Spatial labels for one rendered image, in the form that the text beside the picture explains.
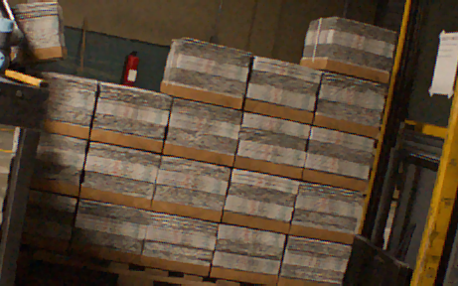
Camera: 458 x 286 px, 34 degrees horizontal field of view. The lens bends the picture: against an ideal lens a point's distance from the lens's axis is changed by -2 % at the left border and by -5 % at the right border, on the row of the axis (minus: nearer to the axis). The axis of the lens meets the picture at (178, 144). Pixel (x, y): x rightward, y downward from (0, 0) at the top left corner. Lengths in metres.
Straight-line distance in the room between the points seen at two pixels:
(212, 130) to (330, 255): 0.74
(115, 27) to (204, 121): 7.16
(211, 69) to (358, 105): 0.63
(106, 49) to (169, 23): 0.96
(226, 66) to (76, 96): 0.60
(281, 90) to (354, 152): 0.41
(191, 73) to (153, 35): 7.35
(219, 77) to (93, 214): 0.73
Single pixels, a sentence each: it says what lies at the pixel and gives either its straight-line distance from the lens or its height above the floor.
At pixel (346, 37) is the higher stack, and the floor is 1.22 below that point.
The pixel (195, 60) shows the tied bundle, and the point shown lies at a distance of 3.02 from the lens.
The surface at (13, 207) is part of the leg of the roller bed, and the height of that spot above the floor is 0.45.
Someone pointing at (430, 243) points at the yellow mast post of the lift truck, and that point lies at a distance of 3.21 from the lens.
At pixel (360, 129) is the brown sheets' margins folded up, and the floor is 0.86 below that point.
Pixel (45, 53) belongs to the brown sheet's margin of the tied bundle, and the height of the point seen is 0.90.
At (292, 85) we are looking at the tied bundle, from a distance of 3.11.
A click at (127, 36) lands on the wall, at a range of 10.21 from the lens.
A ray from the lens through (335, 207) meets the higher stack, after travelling 3.22.
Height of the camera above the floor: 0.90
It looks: 5 degrees down
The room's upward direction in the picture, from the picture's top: 12 degrees clockwise
